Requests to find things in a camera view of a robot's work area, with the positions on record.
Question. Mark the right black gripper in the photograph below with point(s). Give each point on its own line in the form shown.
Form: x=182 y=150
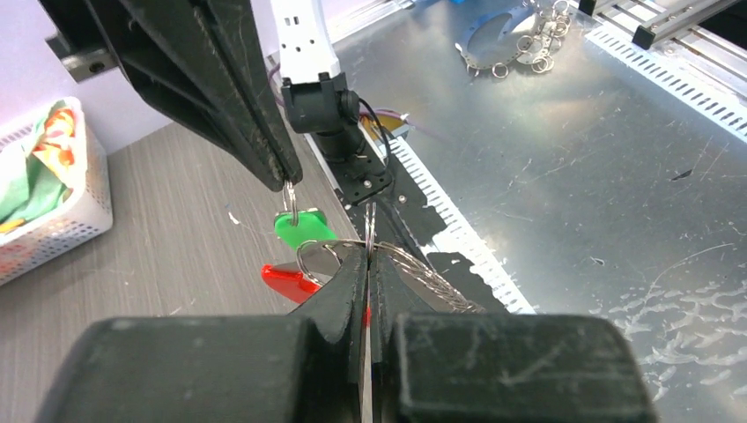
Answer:
x=160 y=48

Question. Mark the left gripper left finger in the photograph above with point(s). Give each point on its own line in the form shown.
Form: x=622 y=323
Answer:
x=304 y=366

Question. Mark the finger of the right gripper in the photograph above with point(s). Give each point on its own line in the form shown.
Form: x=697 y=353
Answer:
x=260 y=140

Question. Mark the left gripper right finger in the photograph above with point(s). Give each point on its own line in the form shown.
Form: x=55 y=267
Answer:
x=430 y=366

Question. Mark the red handled metal keyring holder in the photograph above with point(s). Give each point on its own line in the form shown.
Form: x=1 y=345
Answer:
x=316 y=263

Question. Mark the key with green tag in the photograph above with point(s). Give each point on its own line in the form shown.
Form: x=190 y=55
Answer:
x=295 y=226

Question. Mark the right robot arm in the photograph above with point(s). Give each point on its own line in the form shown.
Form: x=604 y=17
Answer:
x=314 y=97

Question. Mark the orange patterned cloth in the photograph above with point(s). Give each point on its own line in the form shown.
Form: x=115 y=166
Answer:
x=55 y=140

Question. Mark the white plastic basket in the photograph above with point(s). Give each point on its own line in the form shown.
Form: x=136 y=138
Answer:
x=55 y=189

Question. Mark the aluminium rail frame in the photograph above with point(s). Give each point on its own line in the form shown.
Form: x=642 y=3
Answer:
x=648 y=22

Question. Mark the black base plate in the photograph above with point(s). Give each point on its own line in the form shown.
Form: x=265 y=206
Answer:
x=413 y=215

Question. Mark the white slotted cable duct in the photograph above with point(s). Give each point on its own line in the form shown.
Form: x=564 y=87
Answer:
x=614 y=184

